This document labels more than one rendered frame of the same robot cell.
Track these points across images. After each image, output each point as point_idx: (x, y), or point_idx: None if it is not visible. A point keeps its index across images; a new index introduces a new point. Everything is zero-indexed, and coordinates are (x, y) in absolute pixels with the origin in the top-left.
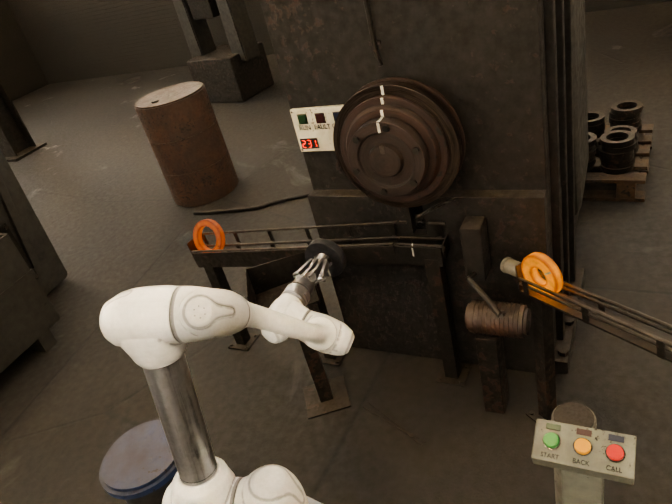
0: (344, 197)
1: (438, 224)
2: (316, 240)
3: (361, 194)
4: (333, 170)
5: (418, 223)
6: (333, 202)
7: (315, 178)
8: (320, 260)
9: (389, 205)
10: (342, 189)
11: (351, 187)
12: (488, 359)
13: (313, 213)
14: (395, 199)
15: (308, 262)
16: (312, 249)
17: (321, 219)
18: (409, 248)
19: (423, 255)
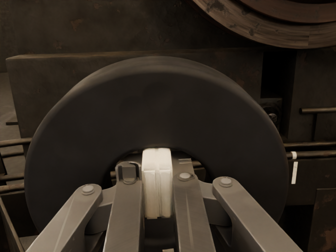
0: (108, 58)
1: (324, 112)
2: (123, 63)
3: (150, 52)
4: (78, 1)
5: (269, 117)
6: (76, 73)
7: (27, 24)
8: (182, 190)
9: (266, 43)
10: (94, 51)
11: (118, 45)
12: None
13: (17, 106)
14: (301, 15)
15: (80, 217)
16: (93, 123)
17: (37, 121)
18: (288, 164)
19: (318, 179)
